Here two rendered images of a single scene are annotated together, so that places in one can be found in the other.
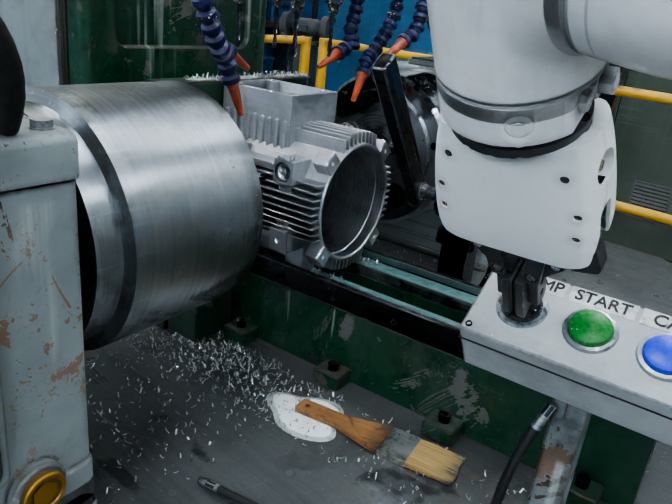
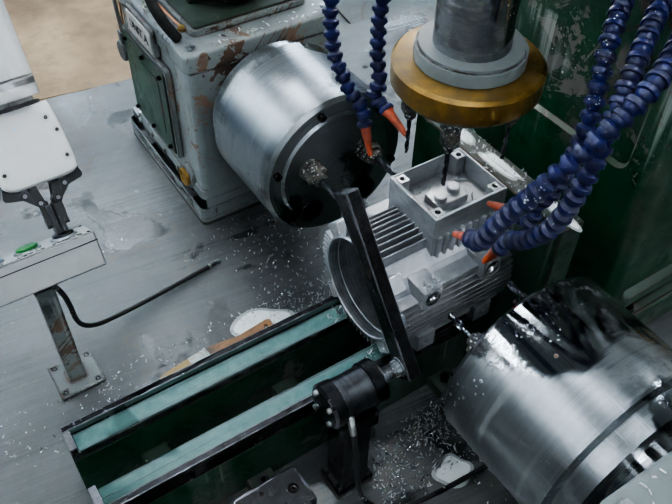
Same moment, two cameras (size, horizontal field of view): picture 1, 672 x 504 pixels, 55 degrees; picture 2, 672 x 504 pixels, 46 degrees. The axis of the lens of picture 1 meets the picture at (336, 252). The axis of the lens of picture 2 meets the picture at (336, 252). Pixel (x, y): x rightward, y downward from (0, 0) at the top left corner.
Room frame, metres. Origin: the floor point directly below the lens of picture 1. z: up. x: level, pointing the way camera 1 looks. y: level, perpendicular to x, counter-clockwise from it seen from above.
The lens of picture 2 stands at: (1.07, -0.69, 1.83)
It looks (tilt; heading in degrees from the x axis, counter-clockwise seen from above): 46 degrees down; 113
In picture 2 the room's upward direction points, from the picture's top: 1 degrees clockwise
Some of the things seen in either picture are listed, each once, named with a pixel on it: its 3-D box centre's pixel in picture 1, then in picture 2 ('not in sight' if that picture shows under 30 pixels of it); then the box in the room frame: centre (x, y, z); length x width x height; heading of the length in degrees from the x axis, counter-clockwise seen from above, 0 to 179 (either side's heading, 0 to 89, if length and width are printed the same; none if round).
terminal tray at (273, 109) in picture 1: (279, 113); (445, 202); (0.90, 0.10, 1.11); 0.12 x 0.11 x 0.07; 57
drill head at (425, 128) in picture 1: (411, 141); (591, 422); (1.15, -0.11, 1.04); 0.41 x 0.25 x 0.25; 147
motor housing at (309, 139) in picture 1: (296, 185); (415, 260); (0.87, 0.07, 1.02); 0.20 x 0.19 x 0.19; 57
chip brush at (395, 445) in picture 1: (374, 436); (220, 354); (0.61, -0.07, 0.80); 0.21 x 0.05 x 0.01; 64
